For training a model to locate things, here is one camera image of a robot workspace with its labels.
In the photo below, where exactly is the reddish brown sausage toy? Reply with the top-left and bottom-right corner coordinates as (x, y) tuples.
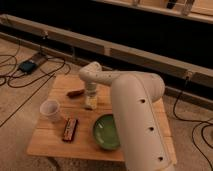
(67, 89), (84, 98)

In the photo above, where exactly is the wooden table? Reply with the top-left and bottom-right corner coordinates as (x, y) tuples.
(26, 73), (178, 171)

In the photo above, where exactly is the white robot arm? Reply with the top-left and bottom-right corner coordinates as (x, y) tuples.
(79, 62), (175, 171)

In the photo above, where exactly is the white paper cup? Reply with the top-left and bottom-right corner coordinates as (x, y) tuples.
(40, 99), (61, 123)

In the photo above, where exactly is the black floor cable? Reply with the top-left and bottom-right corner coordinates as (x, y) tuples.
(0, 43), (72, 128)

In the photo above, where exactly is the white sponge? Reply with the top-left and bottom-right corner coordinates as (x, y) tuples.
(84, 96), (97, 110)

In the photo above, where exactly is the green ceramic bowl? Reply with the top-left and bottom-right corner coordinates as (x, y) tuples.
(93, 114), (120, 150)

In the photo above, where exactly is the black power adapter box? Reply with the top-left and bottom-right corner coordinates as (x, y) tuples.
(18, 61), (36, 74)

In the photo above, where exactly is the red black rectangular box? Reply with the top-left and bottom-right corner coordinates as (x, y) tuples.
(62, 118), (78, 142)

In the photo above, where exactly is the black cable right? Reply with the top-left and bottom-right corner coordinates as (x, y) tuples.
(172, 75), (213, 164)

